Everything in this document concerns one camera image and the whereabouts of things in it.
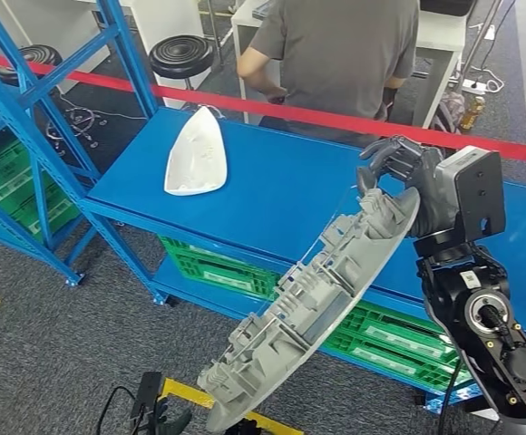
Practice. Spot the black round stool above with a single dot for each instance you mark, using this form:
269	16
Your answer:
181	57
41	55

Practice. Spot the white cabinet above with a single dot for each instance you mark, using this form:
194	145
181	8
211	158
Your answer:
168	18

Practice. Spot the long blue steel rack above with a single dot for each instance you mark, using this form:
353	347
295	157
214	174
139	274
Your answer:
281	180

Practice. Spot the yellow floor tape square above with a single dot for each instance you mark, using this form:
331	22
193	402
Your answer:
190	393

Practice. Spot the white power strip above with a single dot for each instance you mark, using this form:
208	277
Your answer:
474	87

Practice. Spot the long red barrier belt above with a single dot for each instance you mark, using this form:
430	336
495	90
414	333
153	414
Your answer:
335	123

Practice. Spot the clear plastic parts case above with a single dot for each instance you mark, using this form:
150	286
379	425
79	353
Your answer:
263	9

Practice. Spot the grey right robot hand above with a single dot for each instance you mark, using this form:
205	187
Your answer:
428	192

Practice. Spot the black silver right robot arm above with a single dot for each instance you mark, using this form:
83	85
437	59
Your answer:
467	300

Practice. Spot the black robot foot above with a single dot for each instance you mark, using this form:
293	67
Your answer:
240	427

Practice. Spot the grey plastic wheel hubcap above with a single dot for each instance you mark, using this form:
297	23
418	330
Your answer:
317	306

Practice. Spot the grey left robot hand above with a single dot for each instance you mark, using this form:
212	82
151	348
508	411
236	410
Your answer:
175	425

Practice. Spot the grey patterned bag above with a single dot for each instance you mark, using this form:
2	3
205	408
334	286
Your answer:
449	111

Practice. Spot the amber drink bottle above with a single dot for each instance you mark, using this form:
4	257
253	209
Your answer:
471	114

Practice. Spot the white mirror shell part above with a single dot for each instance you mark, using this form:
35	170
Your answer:
195	156

